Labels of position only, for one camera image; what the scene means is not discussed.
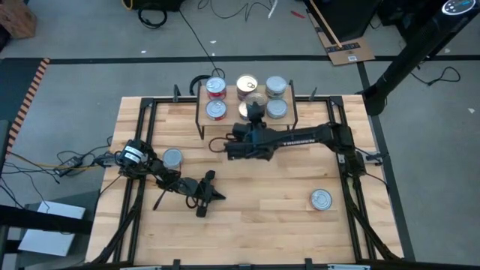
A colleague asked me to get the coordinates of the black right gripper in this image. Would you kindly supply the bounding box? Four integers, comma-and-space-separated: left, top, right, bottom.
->
226, 103, 277, 161

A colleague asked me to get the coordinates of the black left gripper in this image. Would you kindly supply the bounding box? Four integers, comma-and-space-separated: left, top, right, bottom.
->
194, 169, 227, 218

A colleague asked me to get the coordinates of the red label can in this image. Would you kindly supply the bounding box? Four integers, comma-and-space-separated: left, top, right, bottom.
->
205, 76, 227, 95

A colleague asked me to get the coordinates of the wooden shelf with black legs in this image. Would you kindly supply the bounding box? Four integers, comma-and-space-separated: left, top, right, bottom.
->
193, 79, 299, 140

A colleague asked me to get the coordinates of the flattened cardboard sheet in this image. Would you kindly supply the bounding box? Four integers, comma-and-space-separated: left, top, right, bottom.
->
305, 0, 377, 67

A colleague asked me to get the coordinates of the thin wooden stick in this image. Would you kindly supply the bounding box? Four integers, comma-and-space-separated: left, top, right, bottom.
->
307, 0, 345, 50

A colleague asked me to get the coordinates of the black power adapter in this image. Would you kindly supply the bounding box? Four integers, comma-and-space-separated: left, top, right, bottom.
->
55, 155, 84, 178

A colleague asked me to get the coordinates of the black flat panel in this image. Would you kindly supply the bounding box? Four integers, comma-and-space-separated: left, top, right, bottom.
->
314, 0, 380, 43

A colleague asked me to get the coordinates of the white flat box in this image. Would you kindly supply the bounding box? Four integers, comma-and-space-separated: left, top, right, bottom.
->
17, 200, 87, 258

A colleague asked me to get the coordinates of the black equipment case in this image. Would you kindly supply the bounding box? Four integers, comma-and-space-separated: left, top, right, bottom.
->
121, 0, 185, 13

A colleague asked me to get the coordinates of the black horizontal beam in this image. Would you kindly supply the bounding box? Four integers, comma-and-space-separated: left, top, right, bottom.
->
0, 204, 95, 236

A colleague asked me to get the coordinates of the black tower fan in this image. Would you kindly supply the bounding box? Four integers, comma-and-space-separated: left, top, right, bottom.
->
361, 0, 480, 118

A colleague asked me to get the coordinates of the black floor equipment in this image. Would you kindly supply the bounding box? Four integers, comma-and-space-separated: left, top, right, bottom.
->
375, 0, 446, 39

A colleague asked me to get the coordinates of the orange black hazard strip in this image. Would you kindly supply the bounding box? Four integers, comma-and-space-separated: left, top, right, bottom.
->
6, 57, 51, 154

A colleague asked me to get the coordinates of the brown cardboard box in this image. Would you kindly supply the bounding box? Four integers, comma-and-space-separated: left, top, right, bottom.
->
0, 0, 38, 41

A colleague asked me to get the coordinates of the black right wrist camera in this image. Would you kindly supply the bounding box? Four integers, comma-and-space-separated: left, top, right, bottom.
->
232, 122, 251, 139

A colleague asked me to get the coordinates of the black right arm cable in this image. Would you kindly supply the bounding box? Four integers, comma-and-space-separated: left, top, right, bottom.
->
208, 135, 236, 154

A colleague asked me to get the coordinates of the thick black hose loop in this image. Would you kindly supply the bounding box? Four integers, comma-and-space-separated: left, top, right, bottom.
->
188, 73, 219, 97

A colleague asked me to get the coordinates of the black aluminium rig frame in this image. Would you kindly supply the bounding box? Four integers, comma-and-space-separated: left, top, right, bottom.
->
85, 84, 416, 270

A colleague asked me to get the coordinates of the long black floor cable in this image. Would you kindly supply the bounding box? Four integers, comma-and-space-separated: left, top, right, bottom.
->
177, 9, 227, 83

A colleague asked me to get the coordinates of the thin squiggly black floor cable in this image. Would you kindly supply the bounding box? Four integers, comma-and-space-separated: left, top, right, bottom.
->
196, 0, 279, 23

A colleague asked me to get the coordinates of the black coiled floor cable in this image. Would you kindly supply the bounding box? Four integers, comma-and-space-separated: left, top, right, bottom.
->
136, 6, 169, 31

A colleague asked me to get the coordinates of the orange floor cable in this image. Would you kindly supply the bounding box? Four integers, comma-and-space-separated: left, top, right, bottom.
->
6, 149, 110, 171

